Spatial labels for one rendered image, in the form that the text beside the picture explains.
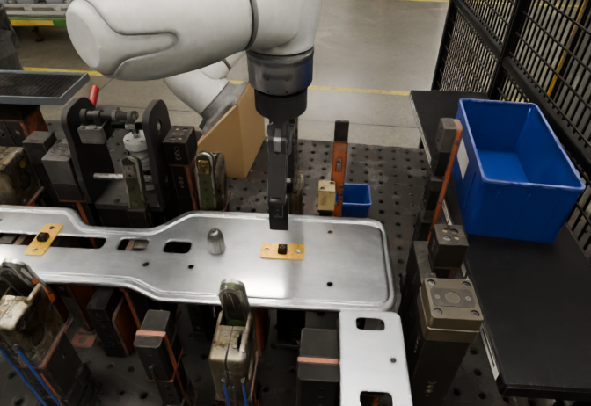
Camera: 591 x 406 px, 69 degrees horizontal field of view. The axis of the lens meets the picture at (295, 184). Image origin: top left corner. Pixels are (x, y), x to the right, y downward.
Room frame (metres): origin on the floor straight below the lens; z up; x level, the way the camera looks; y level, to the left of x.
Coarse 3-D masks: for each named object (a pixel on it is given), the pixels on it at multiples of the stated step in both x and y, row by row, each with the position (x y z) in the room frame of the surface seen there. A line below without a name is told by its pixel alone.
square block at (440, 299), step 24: (432, 288) 0.42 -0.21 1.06; (456, 288) 0.42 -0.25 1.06; (432, 312) 0.38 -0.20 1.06; (456, 312) 0.38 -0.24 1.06; (480, 312) 0.38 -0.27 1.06; (408, 336) 0.44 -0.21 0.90; (432, 336) 0.37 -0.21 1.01; (456, 336) 0.37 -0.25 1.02; (408, 360) 0.41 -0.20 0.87; (432, 360) 0.37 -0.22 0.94; (456, 360) 0.37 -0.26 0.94; (432, 384) 0.37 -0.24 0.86
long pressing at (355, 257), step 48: (144, 240) 0.59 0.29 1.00; (192, 240) 0.58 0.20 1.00; (240, 240) 0.58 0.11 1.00; (288, 240) 0.58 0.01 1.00; (336, 240) 0.58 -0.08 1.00; (384, 240) 0.59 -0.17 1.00; (144, 288) 0.47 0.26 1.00; (192, 288) 0.47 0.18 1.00; (288, 288) 0.47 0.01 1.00; (336, 288) 0.47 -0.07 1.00; (384, 288) 0.47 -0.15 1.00
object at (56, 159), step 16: (64, 144) 0.81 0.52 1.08; (48, 160) 0.74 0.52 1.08; (64, 160) 0.74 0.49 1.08; (48, 176) 0.75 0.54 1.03; (64, 176) 0.74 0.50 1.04; (64, 192) 0.74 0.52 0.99; (80, 192) 0.74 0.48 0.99; (80, 208) 0.75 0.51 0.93; (96, 208) 0.78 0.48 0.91; (96, 224) 0.75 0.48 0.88; (80, 240) 0.75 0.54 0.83; (96, 240) 0.75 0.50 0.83
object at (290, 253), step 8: (264, 248) 0.56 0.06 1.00; (272, 248) 0.56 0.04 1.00; (280, 248) 0.55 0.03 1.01; (288, 248) 0.56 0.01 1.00; (296, 248) 0.56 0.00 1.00; (304, 248) 0.56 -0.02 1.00; (264, 256) 0.54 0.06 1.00; (272, 256) 0.54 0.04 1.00; (280, 256) 0.54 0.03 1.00; (288, 256) 0.54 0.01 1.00; (296, 256) 0.54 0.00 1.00
